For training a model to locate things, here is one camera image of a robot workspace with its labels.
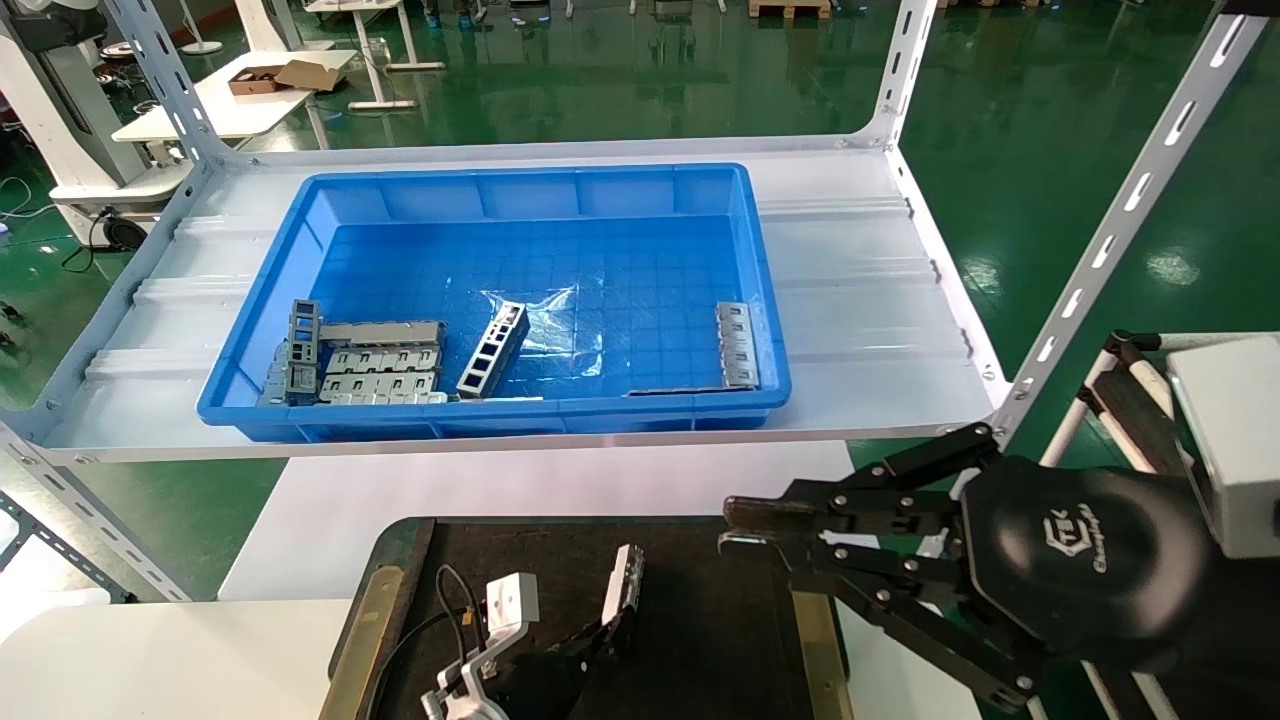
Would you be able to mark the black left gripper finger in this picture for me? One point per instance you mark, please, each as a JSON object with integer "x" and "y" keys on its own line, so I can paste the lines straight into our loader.
{"x": 588, "y": 645}
{"x": 627, "y": 625}

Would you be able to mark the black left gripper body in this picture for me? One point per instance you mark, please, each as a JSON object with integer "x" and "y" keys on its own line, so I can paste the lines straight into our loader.
{"x": 540, "y": 685}

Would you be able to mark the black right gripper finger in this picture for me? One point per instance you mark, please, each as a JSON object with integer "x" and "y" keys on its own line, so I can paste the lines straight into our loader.
{"x": 860, "y": 505}
{"x": 920, "y": 600}

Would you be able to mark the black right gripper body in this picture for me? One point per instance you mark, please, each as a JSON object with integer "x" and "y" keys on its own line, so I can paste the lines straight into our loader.
{"x": 1080, "y": 560}

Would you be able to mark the perforated grey metal bar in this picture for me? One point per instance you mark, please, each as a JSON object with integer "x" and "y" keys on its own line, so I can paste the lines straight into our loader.
{"x": 625, "y": 585}
{"x": 508, "y": 312}

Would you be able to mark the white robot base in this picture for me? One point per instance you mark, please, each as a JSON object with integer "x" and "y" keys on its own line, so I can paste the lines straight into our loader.
{"x": 60, "y": 110}

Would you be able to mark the black container tray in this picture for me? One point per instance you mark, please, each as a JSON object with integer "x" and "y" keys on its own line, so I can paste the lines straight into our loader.
{"x": 700, "y": 620}

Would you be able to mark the dark grey ladder part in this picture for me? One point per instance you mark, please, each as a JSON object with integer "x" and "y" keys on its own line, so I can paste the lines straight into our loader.
{"x": 303, "y": 350}

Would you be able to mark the white tube cart black shelves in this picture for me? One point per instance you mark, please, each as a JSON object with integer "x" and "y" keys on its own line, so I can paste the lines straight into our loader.
{"x": 1130, "y": 400}

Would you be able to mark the white metal shelf rack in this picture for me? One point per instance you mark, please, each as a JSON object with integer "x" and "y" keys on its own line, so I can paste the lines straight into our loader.
{"x": 860, "y": 300}

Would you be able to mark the clear plastic film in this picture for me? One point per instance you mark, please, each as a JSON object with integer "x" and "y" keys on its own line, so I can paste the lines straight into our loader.
{"x": 560, "y": 330}

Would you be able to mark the blue plastic bin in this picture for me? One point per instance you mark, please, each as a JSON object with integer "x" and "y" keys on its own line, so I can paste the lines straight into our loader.
{"x": 650, "y": 240}

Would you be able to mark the grey metal channel bar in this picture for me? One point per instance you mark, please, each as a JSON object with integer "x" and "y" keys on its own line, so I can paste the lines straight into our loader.
{"x": 385, "y": 332}

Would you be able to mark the wooden pallet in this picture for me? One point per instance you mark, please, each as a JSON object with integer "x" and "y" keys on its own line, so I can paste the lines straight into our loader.
{"x": 790, "y": 8}

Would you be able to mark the white work table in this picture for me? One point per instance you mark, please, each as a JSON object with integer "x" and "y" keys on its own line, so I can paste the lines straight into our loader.
{"x": 230, "y": 110}

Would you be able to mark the open cardboard box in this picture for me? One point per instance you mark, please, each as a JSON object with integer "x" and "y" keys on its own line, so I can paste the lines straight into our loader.
{"x": 270, "y": 77}

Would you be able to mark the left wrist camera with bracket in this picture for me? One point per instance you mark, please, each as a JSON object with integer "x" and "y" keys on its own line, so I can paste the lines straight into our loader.
{"x": 512, "y": 600}

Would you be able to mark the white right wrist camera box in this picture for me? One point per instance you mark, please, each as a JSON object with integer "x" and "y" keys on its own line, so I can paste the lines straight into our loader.
{"x": 1230, "y": 440}

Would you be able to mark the flat slotted metal bracket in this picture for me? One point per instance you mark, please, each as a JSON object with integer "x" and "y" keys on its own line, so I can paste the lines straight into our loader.
{"x": 400, "y": 399}
{"x": 737, "y": 345}
{"x": 380, "y": 384}
{"x": 385, "y": 359}

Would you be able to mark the white desk frame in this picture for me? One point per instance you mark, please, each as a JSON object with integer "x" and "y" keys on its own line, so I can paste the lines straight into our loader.
{"x": 385, "y": 60}

